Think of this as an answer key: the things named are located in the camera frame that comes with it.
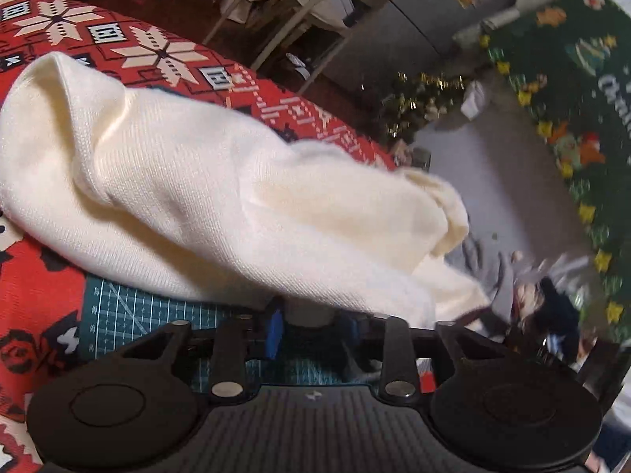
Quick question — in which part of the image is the green Christmas wall banner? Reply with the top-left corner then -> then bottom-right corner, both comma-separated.
485,0 -> 631,346

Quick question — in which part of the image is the green cutting mat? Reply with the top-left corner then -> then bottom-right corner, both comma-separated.
79,276 -> 385,390

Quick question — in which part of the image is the grey sweater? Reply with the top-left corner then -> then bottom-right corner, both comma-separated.
444,236 -> 518,326

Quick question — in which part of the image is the white hanging cloth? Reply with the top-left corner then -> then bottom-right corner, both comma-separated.
461,79 -> 489,119

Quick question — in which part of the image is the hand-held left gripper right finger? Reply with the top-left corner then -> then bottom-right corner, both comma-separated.
339,314 -> 475,400

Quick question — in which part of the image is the navy knit hat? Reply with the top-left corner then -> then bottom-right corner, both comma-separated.
535,276 -> 582,363

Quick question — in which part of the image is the small Christmas tree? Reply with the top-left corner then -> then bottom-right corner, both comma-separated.
379,71 -> 467,139

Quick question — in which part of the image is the beige chair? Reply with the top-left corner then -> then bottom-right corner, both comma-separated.
202,0 -> 417,94

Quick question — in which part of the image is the white knit sweater vest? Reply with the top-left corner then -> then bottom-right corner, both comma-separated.
0,52 -> 494,331

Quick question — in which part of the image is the grey refrigerator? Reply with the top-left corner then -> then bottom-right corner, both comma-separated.
320,0 -> 533,89

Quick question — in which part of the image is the red printed blanket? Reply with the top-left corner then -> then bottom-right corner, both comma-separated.
0,0 -> 400,473

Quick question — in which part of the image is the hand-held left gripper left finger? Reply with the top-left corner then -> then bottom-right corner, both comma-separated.
118,308 -> 286,401

